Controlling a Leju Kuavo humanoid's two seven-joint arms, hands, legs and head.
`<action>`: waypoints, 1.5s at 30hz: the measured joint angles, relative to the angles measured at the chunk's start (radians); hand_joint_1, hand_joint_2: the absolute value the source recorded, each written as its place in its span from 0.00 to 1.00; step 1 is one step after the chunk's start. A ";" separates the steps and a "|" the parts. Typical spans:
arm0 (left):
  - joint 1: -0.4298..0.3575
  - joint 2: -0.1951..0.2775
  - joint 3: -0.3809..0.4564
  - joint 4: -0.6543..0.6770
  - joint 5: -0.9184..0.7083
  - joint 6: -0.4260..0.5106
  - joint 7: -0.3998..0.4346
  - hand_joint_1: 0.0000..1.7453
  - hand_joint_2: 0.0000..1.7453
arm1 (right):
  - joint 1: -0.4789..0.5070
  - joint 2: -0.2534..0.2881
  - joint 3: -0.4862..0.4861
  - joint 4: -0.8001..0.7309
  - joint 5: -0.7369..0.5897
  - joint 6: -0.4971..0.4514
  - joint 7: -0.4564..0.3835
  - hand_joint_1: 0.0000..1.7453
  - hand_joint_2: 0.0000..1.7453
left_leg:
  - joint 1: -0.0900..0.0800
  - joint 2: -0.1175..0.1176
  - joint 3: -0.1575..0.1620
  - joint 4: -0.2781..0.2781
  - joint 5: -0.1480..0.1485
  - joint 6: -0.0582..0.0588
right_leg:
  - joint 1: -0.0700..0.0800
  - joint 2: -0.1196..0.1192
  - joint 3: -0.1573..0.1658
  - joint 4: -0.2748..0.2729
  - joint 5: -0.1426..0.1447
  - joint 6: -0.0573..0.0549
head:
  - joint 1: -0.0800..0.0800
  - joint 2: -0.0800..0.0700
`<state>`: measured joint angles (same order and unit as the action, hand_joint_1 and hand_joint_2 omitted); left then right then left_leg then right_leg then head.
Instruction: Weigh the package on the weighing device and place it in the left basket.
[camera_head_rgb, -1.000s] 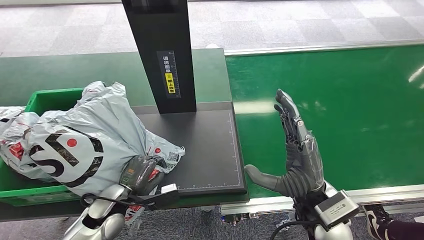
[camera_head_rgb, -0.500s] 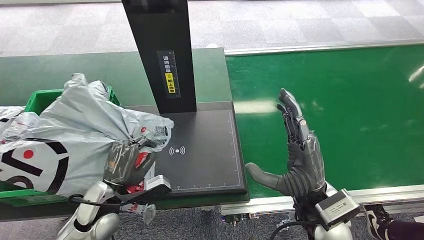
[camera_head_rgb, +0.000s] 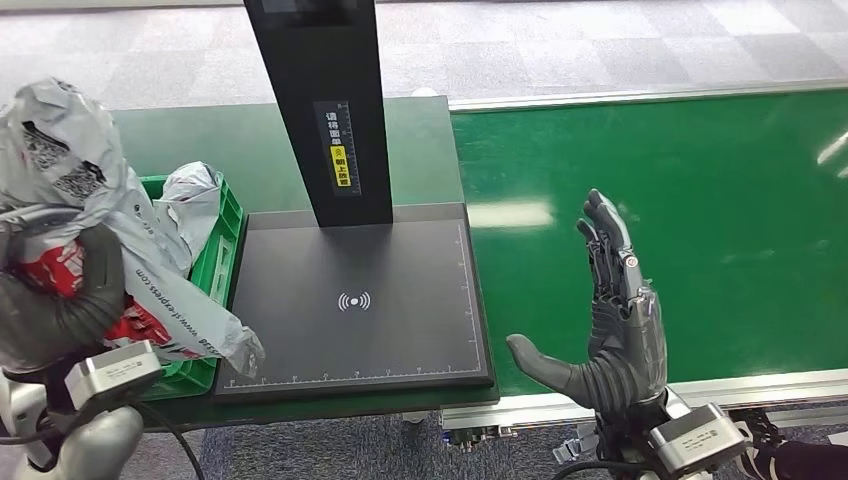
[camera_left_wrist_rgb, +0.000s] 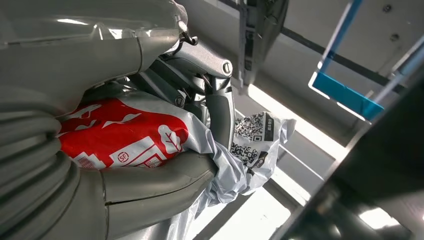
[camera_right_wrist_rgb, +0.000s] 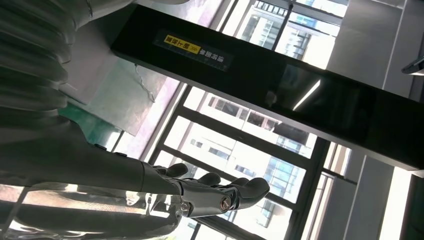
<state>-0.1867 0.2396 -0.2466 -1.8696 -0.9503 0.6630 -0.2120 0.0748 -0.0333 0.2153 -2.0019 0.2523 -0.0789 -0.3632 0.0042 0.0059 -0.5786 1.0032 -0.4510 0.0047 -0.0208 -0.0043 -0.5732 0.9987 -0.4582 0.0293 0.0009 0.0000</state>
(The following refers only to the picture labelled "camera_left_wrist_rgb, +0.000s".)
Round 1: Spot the grey plastic courier package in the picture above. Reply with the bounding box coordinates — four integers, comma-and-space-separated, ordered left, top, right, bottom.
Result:
56, 91, 298, 240

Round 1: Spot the blue metal frame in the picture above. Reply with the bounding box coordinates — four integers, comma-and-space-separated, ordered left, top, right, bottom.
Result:
308, 0, 424, 122

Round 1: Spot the dark hanging panel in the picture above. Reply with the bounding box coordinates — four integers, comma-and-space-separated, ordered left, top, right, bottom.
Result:
236, 0, 290, 96

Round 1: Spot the black weighing device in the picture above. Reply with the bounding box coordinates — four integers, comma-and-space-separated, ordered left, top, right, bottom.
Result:
269, 71, 424, 240

